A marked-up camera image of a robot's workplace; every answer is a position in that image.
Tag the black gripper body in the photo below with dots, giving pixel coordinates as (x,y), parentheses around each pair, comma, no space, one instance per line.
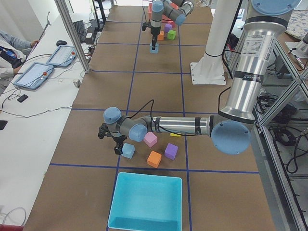
(154,32)
(118,140)

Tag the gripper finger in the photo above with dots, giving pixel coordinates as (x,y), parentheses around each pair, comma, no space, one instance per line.
(154,41)
(118,149)

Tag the light blue block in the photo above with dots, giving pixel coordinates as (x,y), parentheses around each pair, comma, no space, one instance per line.
(128,150)
(154,49)

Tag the person forearm white sleeve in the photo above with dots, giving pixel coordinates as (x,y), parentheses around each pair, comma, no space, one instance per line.
(12,42)

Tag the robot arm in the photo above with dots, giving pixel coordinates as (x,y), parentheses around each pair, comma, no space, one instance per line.
(175,10)
(230,128)

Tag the person hand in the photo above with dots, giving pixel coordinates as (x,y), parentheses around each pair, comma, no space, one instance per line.
(34,43)

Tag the orange foam block right side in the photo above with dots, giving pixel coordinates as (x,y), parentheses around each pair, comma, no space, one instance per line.
(161,36)

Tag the orange foam block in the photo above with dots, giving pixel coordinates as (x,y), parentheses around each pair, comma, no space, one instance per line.
(161,36)
(154,159)

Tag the purple foam block right side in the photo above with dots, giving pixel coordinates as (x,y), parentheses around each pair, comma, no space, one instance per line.
(167,28)

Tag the purple foam block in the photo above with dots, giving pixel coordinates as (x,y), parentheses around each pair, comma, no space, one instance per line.
(171,151)
(167,28)

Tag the green foam block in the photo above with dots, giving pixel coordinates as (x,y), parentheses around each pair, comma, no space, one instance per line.
(171,35)

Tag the pink foam block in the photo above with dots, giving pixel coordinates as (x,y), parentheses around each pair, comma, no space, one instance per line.
(150,139)

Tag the orange foam block left side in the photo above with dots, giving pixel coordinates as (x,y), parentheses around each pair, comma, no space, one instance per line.
(154,159)

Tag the yellow foam block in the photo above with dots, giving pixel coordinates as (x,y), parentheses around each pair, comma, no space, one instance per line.
(175,135)

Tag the purple foam block left side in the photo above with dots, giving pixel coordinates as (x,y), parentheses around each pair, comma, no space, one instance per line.
(171,151)

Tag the cyan plastic bin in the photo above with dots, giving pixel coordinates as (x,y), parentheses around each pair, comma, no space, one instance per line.
(144,202)

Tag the black keyboard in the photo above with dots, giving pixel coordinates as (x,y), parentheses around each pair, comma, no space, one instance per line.
(80,30)

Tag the teach pendant far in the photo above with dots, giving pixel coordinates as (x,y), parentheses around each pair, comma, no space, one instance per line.
(63,56)

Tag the teach pendant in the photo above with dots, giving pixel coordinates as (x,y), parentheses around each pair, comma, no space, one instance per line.
(34,76)
(63,56)

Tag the black computer mouse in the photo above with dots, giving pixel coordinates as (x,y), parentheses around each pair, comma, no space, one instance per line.
(60,42)

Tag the black phone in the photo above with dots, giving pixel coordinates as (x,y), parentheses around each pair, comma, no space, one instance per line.
(22,98)

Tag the teach pendant near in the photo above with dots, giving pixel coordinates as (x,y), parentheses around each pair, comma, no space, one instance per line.
(34,76)

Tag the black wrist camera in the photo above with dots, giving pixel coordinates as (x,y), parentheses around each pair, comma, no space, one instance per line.
(103,131)
(145,25)

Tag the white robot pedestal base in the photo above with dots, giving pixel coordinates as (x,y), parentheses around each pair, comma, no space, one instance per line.
(209,69)

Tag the aluminium frame post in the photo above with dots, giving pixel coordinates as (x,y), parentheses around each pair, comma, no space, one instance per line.
(67,21)

